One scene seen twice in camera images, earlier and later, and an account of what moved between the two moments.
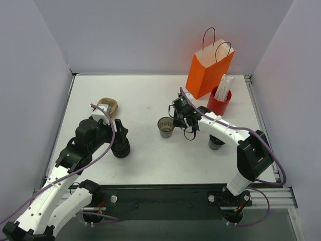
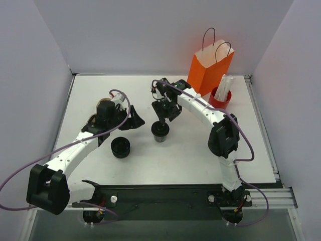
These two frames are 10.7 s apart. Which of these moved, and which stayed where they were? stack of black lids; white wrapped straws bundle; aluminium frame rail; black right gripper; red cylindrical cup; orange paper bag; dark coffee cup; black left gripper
Moved: black left gripper; dark coffee cup; black right gripper
Stayed: orange paper bag; stack of black lids; white wrapped straws bundle; red cylindrical cup; aluminium frame rail
